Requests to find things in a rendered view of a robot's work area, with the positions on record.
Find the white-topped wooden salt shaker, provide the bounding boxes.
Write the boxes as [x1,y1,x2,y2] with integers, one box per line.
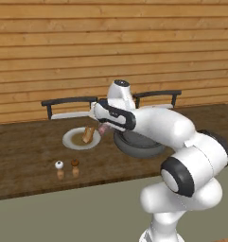
[54,160,65,182]

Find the grey bowl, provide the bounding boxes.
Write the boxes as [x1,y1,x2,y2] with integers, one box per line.
[113,129,167,160]

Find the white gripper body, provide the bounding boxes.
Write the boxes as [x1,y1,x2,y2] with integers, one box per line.
[89,102,103,123]

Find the white round plate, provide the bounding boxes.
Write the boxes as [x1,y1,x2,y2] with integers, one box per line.
[61,127,103,151]

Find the brown bun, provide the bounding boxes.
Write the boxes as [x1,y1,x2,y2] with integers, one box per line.
[81,126,96,145]

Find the pink sausage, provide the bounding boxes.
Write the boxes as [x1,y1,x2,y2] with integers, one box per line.
[97,123,110,137]

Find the brown-topped wooden pepper shaker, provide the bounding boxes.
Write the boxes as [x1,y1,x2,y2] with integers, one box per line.
[70,158,81,179]

